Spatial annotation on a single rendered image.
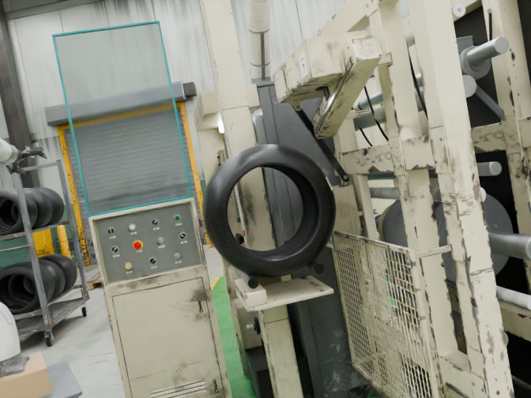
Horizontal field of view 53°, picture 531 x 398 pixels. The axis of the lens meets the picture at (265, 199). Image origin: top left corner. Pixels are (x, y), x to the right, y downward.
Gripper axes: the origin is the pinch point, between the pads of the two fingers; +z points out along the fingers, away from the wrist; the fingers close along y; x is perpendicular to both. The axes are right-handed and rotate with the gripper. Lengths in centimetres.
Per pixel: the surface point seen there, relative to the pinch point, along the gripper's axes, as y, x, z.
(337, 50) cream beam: 137, -68, -63
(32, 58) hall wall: -145, 607, 779
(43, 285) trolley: -146, 25, 259
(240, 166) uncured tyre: 84, -76, -41
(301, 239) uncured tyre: 86, -111, -3
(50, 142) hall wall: -221, 442, 811
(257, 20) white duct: 137, -2, 17
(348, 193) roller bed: 117, -106, 4
